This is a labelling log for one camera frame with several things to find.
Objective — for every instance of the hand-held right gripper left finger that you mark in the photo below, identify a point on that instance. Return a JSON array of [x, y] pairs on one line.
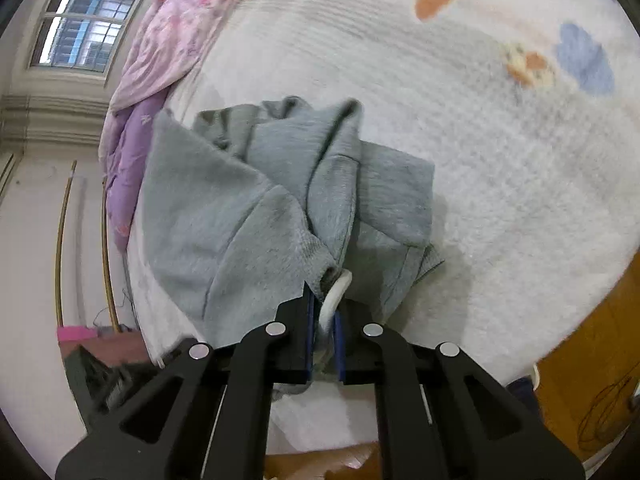
[[310, 345]]

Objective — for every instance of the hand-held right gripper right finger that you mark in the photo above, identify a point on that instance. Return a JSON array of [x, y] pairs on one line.
[[339, 350]]

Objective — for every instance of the grey zip hoodie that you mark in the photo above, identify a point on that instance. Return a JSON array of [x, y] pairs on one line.
[[210, 220]]

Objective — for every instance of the wooden pole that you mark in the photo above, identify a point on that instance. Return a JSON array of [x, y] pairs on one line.
[[106, 270], [59, 250]]

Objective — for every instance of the pink towel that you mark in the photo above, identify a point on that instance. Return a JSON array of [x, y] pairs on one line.
[[80, 334]]

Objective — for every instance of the bed with printed sheet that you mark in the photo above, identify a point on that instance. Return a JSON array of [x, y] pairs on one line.
[[450, 110]]

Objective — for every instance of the purple floral quilt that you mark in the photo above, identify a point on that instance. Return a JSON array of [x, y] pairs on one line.
[[150, 75]]

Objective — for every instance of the striped curtain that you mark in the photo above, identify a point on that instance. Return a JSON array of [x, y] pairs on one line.
[[50, 120]]

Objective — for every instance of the barred window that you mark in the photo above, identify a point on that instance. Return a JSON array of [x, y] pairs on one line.
[[85, 25]]

